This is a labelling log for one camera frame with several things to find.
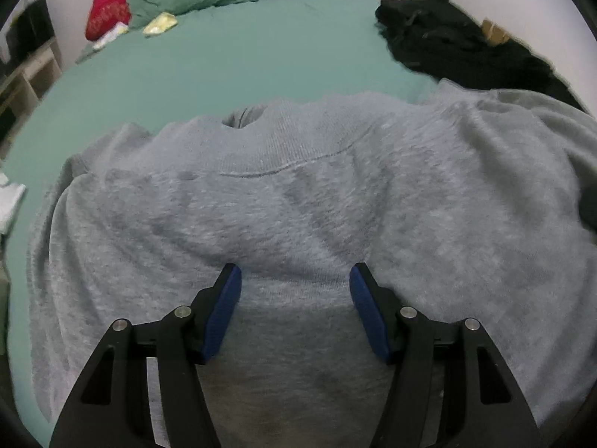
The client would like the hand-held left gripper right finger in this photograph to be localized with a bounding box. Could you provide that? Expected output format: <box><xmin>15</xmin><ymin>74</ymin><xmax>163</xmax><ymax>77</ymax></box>
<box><xmin>350</xmin><ymin>262</ymin><xmax>542</xmax><ymax>448</ymax></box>

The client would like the white flat packet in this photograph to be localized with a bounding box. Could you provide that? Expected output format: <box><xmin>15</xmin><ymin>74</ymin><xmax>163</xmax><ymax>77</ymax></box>
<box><xmin>92</xmin><ymin>22</ymin><xmax>129</xmax><ymax>51</ymax></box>

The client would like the beige computer desk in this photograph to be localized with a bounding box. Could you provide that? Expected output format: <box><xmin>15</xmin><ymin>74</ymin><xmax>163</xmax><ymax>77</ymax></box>
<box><xmin>0</xmin><ymin>37</ymin><xmax>64</xmax><ymax>152</ymax></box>

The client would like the black clothing pile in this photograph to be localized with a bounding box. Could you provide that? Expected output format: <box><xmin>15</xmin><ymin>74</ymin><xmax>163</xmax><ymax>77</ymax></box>
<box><xmin>375</xmin><ymin>0</ymin><xmax>589</xmax><ymax>113</ymax></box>

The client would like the white crumpled garment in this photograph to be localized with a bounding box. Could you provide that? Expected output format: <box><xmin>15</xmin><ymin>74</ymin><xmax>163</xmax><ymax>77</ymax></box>
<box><xmin>0</xmin><ymin>172</ymin><xmax>27</xmax><ymax>235</ymax></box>

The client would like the large red pillow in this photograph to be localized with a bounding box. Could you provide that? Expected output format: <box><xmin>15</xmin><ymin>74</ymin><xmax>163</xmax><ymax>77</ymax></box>
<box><xmin>85</xmin><ymin>0</ymin><xmax>180</xmax><ymax>41</ymax></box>

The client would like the black computer tower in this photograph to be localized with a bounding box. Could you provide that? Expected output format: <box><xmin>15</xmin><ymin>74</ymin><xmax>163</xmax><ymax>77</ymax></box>
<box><xmin>9</xmin><ymin>0</ymin><xmax>55</xmax><ymax>62</ymax></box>

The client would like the cardboard box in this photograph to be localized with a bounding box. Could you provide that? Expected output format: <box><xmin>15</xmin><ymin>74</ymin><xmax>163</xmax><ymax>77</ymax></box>
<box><xmin>480</xmin><ymin>18</ymin><xmax>512</xmax><ymax>47</ymax></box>

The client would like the yellow packet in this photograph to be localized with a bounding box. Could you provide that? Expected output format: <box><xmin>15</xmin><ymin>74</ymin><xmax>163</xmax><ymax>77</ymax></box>
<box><xmin>142</xmin><ymin>13</ymin><xmax>179</xmax><ymax>37</ymax></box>

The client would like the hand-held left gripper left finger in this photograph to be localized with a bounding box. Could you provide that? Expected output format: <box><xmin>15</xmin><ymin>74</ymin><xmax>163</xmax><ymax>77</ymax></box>
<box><xmin>49</xmin><ymin>262</ymin><xmax>243</xmax><ymax>448</ymax></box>

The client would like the grey printed hoodie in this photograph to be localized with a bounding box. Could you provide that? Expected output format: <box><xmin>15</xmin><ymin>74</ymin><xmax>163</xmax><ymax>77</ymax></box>
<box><xmin>25</xmin><ymin>79</ymin><xmax>597</xmax><ymax>448</ymax></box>

